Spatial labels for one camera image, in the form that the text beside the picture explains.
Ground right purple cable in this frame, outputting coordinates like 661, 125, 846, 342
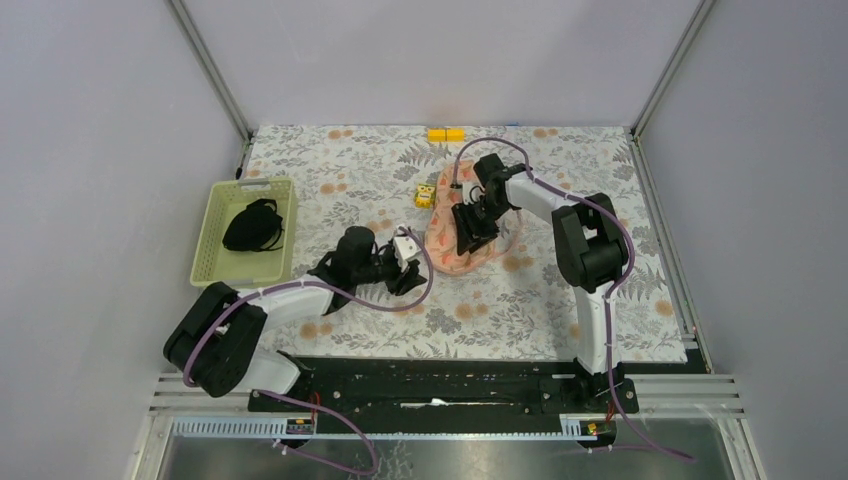
453, 137, 697, 463

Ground pale green plastic basket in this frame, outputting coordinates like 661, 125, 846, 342
189, 177, 298, 289

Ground floral tablecloth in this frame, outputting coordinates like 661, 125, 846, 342
244, 125, 686, 363

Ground yellow block left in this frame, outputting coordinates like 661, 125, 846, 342
427, 128, 447, 143

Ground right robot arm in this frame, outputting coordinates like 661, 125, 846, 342
451, 154, 631, 412

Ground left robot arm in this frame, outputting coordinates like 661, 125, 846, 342
163, 226, 434, 411

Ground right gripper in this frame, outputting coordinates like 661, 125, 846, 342
452, 197, 511, 257

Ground yellow owl toy block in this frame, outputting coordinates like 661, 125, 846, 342
414, 184, 436, 209

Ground black bra in basket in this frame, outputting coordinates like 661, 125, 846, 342
222, 198, 285, 253

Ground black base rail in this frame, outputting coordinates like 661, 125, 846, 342
248, 357, 639, 435

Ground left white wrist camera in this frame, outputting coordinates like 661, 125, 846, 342
391, 226, 421, 271

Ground yellow block right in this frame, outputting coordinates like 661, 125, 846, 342
444, 128, 465, 143

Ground pink floral mesh laundry bag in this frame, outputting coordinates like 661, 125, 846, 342
425, 165, 524, 275

